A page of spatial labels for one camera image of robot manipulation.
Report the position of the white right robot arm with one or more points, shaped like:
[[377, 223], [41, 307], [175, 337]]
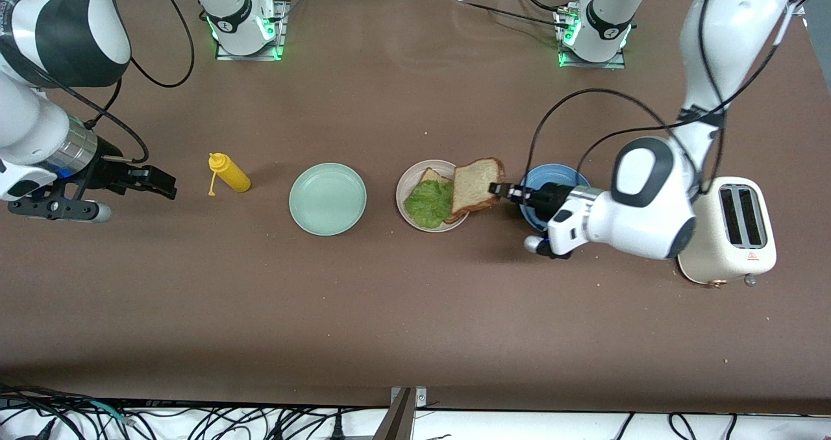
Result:
[[19, 122]]

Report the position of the yellow mustard squeeze bottle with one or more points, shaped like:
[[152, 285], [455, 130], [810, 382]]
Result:
[[234, 177]]

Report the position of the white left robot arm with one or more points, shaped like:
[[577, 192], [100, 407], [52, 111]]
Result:
[[623, 227]]

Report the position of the blue plate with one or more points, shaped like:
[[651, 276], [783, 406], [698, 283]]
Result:
[[558, 172]]

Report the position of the beige plate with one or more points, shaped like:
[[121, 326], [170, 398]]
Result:
[[412, 174]]

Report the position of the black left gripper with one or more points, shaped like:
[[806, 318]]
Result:
[[547, 197]]

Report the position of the mint green plate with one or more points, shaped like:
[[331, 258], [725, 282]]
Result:
[[328, 200]]

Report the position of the green lettuce leaf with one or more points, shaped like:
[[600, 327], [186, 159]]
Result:
[[428, 206]]

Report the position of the silver corner bracket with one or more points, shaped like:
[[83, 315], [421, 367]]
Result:
[[419, 398]]

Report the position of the white toaster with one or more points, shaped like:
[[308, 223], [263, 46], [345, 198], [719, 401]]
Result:
[[733, 258]]

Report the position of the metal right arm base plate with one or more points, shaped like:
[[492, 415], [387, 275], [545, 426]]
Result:
[[283, 18]]

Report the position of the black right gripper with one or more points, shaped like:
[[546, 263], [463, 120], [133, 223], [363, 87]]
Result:
[[108, 171]]

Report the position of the grey metal bar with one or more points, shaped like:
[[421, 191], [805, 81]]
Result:
[[396, 420]]

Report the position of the toasted brown bread slice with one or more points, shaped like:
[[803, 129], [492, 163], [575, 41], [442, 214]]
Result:
[[474, 187], [434, 175]]

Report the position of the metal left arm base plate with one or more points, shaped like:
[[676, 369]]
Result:
[[610, 65]]

